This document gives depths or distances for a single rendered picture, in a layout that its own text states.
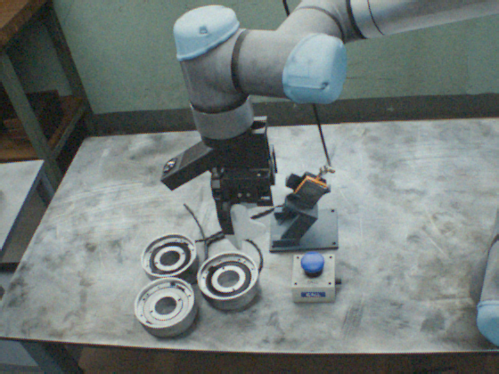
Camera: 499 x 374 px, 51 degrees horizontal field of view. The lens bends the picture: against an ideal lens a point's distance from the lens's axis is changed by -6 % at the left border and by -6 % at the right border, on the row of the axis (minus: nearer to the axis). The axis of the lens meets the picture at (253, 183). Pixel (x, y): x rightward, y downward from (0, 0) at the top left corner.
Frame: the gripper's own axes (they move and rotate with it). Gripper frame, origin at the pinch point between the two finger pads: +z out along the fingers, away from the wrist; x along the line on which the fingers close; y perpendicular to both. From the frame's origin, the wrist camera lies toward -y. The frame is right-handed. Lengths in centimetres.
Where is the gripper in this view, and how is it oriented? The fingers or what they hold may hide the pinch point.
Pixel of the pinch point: (236, 231)
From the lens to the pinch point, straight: 84.2
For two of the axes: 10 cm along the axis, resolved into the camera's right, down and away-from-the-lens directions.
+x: 1.2, -6.7, 7.3
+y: 9.8, -0.3, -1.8
